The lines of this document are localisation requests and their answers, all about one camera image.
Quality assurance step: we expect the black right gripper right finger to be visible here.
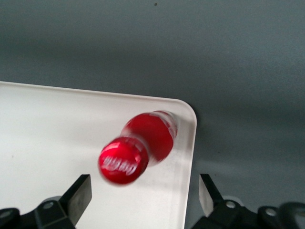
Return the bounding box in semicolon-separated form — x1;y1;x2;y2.
199;173;282;229

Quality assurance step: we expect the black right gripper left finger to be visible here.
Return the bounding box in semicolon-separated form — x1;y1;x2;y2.
0;174;93;229

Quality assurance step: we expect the red coke bottle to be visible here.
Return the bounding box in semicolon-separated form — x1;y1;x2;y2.
97;110;179;187

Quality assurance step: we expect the beige plastic tray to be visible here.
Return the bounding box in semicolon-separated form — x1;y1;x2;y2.
0;81;198;229

